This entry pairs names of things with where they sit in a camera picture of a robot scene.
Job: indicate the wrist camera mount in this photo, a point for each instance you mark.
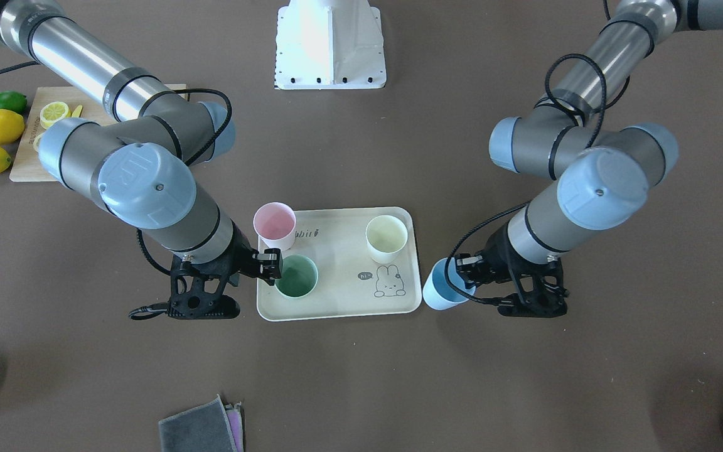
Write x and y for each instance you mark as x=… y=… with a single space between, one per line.
x=196 y=292
x=539 y=290

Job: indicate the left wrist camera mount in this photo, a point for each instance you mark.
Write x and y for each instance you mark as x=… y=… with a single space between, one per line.
x=539 y=290

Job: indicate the blue cup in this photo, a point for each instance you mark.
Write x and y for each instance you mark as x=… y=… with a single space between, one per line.
x=438 y=293

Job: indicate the grey folded cloth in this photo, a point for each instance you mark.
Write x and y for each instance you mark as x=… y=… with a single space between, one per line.
x=214 y=426

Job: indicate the green lime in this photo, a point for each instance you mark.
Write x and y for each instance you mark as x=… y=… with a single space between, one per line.
x=13 y=101

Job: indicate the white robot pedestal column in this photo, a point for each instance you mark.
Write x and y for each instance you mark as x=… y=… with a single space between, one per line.
x=329 y=45

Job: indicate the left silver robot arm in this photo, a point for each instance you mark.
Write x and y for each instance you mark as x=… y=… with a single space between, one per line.
x=599 y=179

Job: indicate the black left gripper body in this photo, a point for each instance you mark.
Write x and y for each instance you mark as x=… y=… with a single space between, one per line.
x=496 y=256

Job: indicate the lemon slice upper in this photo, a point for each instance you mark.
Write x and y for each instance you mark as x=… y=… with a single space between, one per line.
x=53 y=112

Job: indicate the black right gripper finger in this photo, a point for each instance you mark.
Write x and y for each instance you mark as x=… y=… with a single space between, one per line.
x=269 y=274
x=269 y=257

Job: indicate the wooden cutting board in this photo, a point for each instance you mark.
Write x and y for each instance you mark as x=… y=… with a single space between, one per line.
x=26 y=166

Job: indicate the green cup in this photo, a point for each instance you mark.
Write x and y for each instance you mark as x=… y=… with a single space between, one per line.
x=299 y=276

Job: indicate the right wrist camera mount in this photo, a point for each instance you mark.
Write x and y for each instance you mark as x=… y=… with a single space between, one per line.
x=196 y=292

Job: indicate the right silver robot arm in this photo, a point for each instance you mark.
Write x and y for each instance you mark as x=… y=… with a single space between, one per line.
x=138 y=168

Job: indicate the cream white cup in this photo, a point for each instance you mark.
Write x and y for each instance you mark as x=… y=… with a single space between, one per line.
x=385 y=236

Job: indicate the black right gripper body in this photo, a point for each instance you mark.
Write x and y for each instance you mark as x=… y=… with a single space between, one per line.
x=241 y=260

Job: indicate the beige rabbit tray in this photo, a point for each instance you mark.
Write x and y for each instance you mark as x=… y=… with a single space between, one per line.
x=350 y=282

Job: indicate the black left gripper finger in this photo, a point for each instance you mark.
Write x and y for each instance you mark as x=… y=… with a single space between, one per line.
x=468 y=261
x=469 y=280

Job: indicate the pink cup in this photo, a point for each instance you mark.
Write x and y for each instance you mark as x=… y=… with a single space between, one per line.
x=275 y=224

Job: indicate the lemon slice lower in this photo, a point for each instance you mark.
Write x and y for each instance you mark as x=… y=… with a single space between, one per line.
x=36 y=142

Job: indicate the yellow lemon near lime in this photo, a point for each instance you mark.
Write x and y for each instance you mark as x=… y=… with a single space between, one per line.
x=12 y=126

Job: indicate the lemon slice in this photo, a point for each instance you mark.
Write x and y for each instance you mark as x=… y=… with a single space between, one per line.
x=53 y=112
x=36 y=142

